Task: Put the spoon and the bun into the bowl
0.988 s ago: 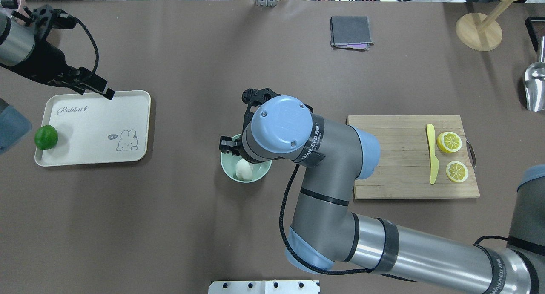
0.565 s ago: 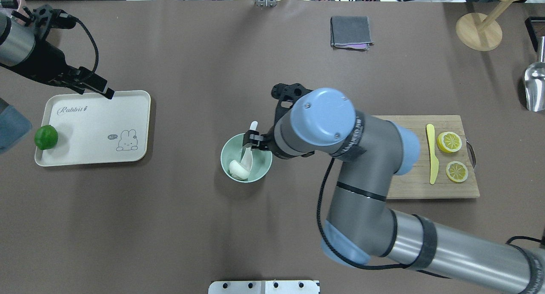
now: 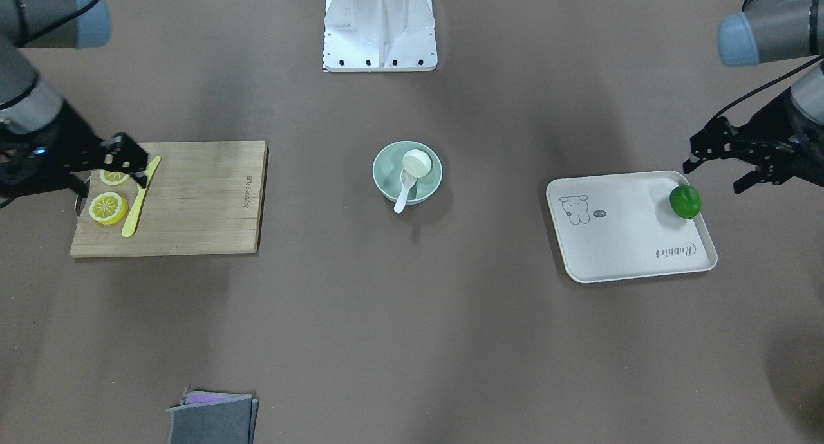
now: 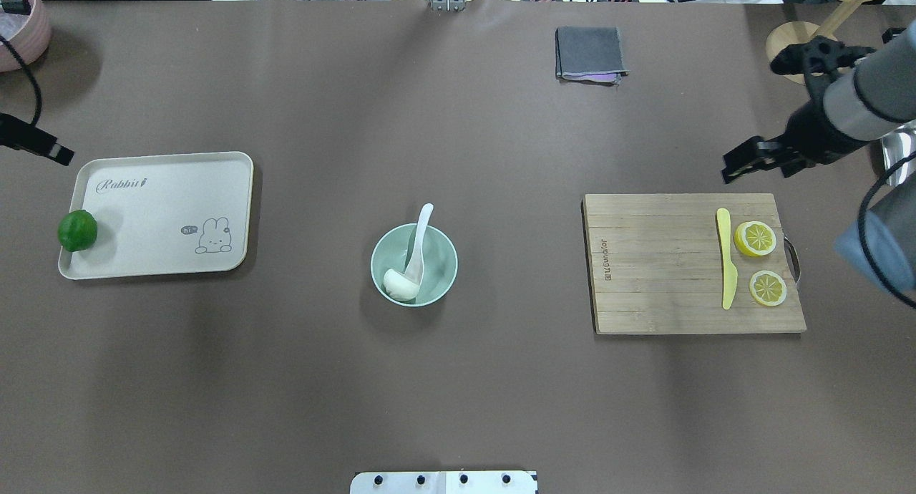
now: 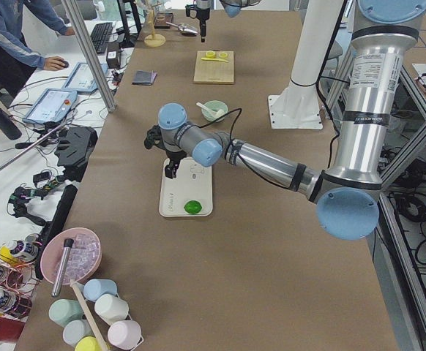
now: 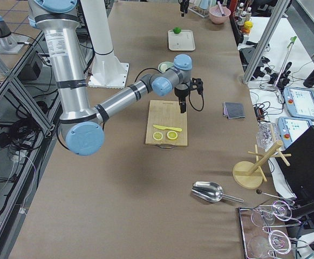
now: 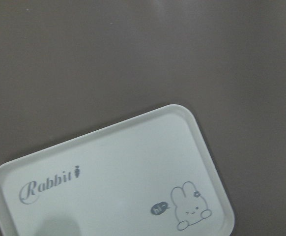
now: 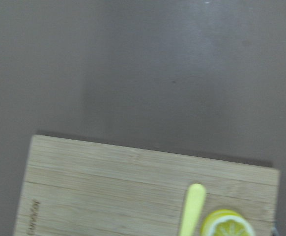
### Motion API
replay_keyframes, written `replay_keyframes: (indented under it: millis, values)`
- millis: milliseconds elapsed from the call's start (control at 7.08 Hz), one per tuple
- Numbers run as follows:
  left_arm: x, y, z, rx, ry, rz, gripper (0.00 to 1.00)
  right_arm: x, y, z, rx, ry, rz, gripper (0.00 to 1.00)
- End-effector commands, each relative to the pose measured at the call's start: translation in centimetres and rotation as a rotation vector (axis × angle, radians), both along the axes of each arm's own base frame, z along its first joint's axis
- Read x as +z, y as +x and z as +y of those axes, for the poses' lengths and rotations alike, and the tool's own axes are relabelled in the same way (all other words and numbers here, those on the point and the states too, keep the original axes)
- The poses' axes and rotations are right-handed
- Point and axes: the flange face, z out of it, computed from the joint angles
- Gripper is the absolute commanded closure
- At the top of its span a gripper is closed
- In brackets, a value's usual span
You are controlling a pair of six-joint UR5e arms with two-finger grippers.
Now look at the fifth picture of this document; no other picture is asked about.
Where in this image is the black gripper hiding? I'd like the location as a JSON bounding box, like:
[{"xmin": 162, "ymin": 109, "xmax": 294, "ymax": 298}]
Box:
[
  {"xmin": 143, "ymin": 125, "xmax": 181, "ymax": 179},
  {"xmin": 185, "ymin": 0, "xmax": 210, "ymax": 42}
]

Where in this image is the white ceramic spoon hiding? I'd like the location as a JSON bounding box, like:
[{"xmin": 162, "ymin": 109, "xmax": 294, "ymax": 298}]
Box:
[{"xmin": 196, "ymin": 102, "xmax": 216, "ymax": 116}]

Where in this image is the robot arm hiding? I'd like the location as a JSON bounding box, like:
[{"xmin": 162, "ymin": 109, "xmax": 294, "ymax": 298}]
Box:
[
  {"xmin": 185, "ymin": 0, "xmax": 261, "ymax": 42},
  {"xmin": 144, "ymin": 1, "xmax": 426, "ymax": 240}
]

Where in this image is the mint green bowl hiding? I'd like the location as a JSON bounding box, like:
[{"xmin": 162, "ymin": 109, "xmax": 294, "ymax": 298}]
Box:
[{"xmin": 201, "ymin": 100, "xmax": 228, "ymax": 121}]

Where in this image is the pink bowl with ice cubes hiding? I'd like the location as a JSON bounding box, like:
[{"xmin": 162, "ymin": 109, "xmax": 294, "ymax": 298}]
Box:
[{"xmin": 40, "ymin": 227, "xmax": 102, "ymax": 285}]

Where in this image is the person hand on mouse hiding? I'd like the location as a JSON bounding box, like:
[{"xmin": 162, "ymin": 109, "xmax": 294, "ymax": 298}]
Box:
[{"xmin": 43, "ymin": 56, "xmax": 66, "ymax": 71}]

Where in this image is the metal scoop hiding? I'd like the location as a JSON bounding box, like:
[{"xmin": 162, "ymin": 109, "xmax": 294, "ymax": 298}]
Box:
[{"xmin": 167, "ymin": 22, "xmax": 199, "ymax": 36}]

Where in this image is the cream rabbit tray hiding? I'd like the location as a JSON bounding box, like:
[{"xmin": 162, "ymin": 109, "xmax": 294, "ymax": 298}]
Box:
[{"xmin": 159, "ymin": 157, "xmax": 213, "ymax": 217}]

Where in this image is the yellow plastic knife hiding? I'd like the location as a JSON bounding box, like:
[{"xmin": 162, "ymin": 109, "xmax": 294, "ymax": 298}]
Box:
[{"xmin": 201, "ymin": 56, "xmax": 229, "ymax": 63}]

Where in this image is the dark wooden tray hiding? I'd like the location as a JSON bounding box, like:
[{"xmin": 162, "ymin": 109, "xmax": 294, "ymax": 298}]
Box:
[{"xmin": 154, "ymin": 12, "xmax": 173, "ymax": 29}]

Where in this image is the green lime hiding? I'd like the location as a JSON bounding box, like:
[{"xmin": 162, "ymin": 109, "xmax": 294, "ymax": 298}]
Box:
[{"xmin": 184, "ymin": 200, "xmax": 203, "ymax": 215}]

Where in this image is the bamboo cutting board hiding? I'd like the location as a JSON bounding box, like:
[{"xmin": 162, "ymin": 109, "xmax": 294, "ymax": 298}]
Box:
[{"xmin": 193, "ymin": 50, "xmax": 235, "ymax": 85}]

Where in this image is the wooden mug tree stand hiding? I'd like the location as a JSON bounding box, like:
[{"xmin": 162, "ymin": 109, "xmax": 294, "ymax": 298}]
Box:
[{"xmin": 138, "ymin": 0, "xmax": 165, "ymax": 48}]

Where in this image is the grey folded cloth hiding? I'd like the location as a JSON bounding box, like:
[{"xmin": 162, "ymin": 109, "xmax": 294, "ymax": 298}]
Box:
[{"xmin": 132, "ymin": 70, "xmax": 157, "ymax": 86}]

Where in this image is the black plastic device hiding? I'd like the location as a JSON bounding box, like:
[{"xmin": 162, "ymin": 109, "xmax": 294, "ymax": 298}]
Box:
[{"xmin": 54, "ymin": 127, "xmax": 98, "ymax": 182}]

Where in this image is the black keyboard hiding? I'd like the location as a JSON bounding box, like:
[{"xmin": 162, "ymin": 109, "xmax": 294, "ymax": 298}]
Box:
[{"xmin": 90, "ymin": 22, "xmax": 113, "ymax": 55}]

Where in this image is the metal tube with black cap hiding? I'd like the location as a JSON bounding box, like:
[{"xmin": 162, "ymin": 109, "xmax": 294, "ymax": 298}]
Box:
[{"xmin": 51, "ymin": 238, "xmax": 74, "ymax": 298}]

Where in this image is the far teach pendant tablet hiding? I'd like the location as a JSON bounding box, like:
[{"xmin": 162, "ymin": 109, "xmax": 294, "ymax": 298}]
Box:
[{"xmin": 62, "ymin": 62, "xmax": 97, "ymax": 94}]

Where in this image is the teach pendant tablet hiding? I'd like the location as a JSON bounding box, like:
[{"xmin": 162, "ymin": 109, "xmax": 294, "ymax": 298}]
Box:
[
  {"xmin": 23, "ymin": 88, "xmax": 78, "ymax": 125},
  {"xmin": 62, "ymin": 62, "xmax": 97, "ymax": 94}
]

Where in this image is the near teach pendant tablet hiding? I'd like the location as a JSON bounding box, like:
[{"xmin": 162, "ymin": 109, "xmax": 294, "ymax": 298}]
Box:
[{"xmin": 23, "ymin": 88, "xmax": 78, "ymax": 125}]

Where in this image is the light blue cup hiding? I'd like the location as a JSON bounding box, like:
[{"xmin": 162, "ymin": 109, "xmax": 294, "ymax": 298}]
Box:
[{"xmin": 83, "ymin": 279, "xmax": 118, "ymax": 302}]

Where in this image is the white cup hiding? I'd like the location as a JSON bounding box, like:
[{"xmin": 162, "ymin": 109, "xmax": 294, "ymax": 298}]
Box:
[{"xmin": 94, "ymin": 294, "xmax": 129, "ymax": 325}]

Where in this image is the pink cup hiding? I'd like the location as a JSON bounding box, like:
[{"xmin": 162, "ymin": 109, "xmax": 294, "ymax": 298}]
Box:
[{"xmin": 108, "ymin": 320, "xmax": 142, "ymax": 350}]

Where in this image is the black water bottle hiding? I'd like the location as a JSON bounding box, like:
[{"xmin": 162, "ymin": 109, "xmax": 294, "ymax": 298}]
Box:
[{"xmin": 0, "ymin": 108, "xmax": 22, "ymax": 140}]

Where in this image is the mint green cup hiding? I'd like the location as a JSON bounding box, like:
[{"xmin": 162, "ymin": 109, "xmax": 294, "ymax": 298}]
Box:
[{"xmin": 48, "ymin": 299, "xmax": 84, "ymax": 328}]

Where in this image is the wooden stick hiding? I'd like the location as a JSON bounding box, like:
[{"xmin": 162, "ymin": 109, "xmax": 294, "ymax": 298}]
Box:
[{"xmin": 70, "ymin": 280, "xmax": 110, "ymax": 351}]

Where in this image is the grey cup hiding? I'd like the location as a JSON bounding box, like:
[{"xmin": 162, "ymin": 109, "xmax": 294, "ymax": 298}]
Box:
[{"xmin": 62, "ymin": 320, "xmax": 94, "ymax": 347}]

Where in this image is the yellow cup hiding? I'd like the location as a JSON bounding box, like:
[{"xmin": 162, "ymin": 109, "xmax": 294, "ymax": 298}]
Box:
[{"xmin": 75, "ymin": 336, "xmax": 102, "ymax": 351}]

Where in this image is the person in blue shirt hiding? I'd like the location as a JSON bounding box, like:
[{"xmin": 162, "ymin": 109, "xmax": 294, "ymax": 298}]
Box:
[{"xmin": 0, "ymin": 1, "xmax": 75, "ymax": 97}]

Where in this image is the aluminium frame post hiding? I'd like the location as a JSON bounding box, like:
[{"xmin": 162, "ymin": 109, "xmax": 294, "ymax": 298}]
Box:
[{"xmin": 61, "ymin": 0, "xmax": 116, "ymax": 113}]

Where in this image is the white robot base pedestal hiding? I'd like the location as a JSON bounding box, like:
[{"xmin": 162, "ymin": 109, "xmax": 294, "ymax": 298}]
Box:
[{"xmin": 268, "ymin": 0, "xmax": 347, "ymax": 129}]

